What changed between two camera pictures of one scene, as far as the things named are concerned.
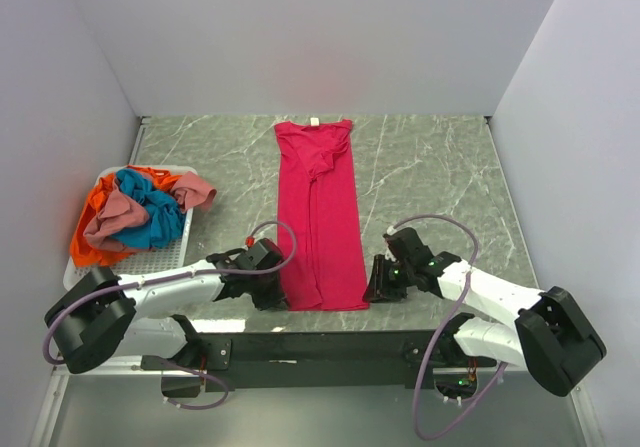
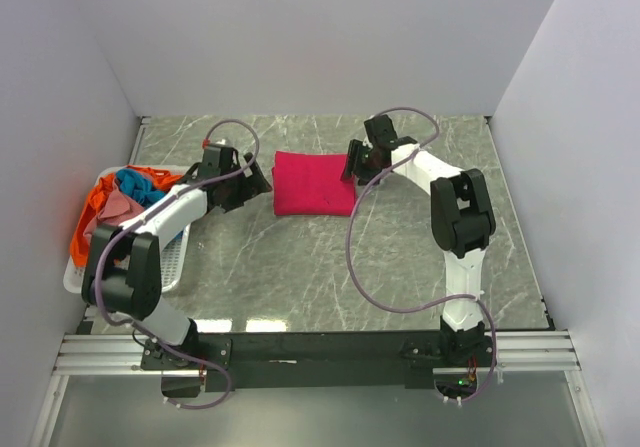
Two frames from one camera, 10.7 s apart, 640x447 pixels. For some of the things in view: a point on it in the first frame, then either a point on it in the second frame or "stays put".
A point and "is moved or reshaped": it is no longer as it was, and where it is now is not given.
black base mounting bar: x=265 y=361 stays put
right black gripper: x=379 y=291 to x=355 y=151
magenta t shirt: x=318 y=199 is moved or reshaped
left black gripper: x=276 y=298 to x=253 y=184
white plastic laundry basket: x=155 y=258 stays put
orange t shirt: x=82 y=251 stays put
